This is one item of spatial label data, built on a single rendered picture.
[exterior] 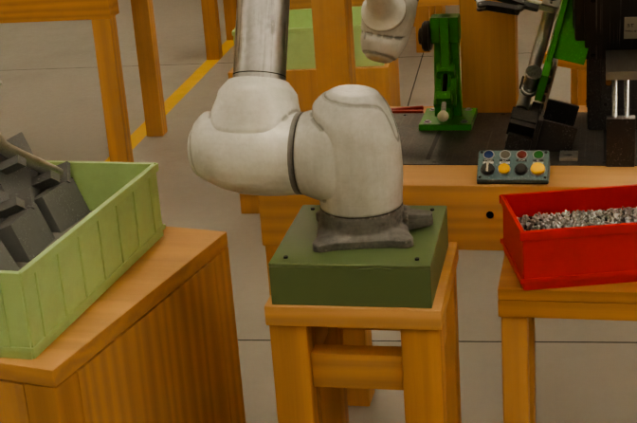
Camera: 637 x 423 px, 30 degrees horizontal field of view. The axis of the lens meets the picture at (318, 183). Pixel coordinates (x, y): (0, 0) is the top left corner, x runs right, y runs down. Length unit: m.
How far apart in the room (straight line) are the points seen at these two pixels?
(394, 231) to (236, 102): 0.37
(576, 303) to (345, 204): 0.49
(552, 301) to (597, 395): 1.30
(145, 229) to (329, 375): 0.62
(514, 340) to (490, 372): 1.35
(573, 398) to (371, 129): 1.64
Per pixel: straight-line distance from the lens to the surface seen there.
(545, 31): 2.85
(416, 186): 2.56
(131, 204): 2.54
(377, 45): 2.68
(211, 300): 2.65
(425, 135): 2.90
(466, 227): 2.58
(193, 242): 2.64
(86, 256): 2.36
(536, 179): 2.53
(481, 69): 3.09
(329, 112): 2.10
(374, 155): 2.10
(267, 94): 2.17
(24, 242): 2.50
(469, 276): 4.34
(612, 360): 3.77
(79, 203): 2.71
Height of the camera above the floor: 1.74
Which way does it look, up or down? 19 degrees down
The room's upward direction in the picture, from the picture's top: 4 degrees counter-clockwise
